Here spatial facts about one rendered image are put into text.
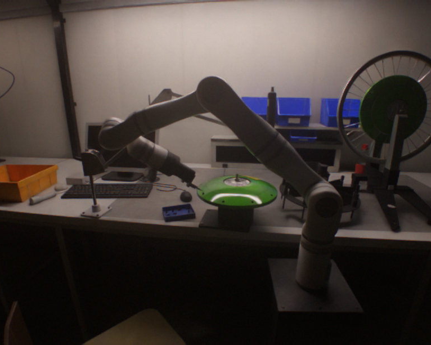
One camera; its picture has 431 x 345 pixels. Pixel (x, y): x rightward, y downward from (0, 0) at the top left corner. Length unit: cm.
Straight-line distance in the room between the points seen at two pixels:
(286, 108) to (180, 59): 80
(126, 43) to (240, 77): 85
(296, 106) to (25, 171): 177
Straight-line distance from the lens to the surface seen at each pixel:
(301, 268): 84
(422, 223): 134
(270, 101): 115
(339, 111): 130
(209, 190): 92
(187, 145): 191
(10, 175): 193
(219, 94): 65
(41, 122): 250
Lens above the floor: 142
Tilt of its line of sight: 18 degrees down
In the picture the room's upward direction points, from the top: straight up
